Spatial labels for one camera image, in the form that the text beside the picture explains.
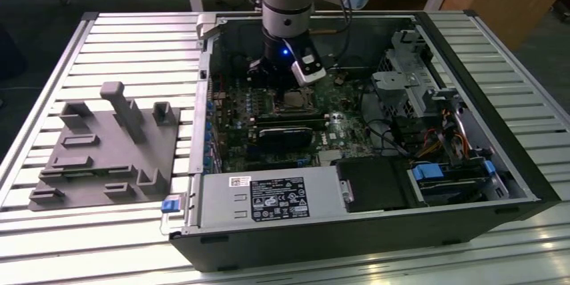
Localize green motherboard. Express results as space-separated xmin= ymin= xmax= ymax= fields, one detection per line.
xmin=209 ymin=64 xmax=389 ymax=172

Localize black CPU socket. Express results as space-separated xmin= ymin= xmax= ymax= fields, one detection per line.
xmin=265 ymin=87 xmax=321 ymax=115

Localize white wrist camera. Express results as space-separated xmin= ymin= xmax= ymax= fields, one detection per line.
xmin=291 ymin=49 xmax=327 ymax=87

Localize metal drive cage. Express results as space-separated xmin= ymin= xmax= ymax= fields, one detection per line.
xmin=369 ymin=29 xmax=468 ymax=121

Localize dark hard disk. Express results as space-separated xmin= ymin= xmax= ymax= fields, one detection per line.
xmin=417 ymin=178 xmax=496 ymax=208

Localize black drive bay box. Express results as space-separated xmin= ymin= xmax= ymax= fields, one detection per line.
xmin=334 ymin=157 xmax=425 ymax=213

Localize black open PC case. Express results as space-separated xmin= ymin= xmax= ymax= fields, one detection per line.
xmin=167 ymin=10 xmax=562 ymax=272

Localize blue disk carrier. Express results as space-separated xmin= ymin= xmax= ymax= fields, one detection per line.
xmin=411 ymin=161 xmax=445 ymax=184

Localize grey parts rack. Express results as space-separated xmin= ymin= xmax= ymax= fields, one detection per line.
xmin=27 ymin=81 xmax=183 ymax=212

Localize silver square CPU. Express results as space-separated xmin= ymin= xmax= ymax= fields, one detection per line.
xmin=285 ymin=89 xmax=315 ymax=107

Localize black graphics card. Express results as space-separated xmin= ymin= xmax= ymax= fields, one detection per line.
xmin=255 ymin=126 xmax=315 ymax=156

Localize coloured wire bundle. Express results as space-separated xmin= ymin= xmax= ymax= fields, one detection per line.
xmin=422 ymin=107 xmax=476 ymax=162

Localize grey power supply unit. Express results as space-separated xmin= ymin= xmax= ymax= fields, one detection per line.
xmin=195 ymin=164 xmax=347 ymax=228

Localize black RAM stick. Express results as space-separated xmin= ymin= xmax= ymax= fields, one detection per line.
xmin=257 ymin=119 xmax=329 ymax=129
xmin=254 ymin=114 xmax=326 ymax=123

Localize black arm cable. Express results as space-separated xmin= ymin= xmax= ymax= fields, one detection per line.
xmin=326 ymin=0 xmax=354 ymax=65

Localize silver chipset heat sink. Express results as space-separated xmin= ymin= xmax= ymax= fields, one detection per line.
xmin=318 ymin=150 xmax=345 ymax=166

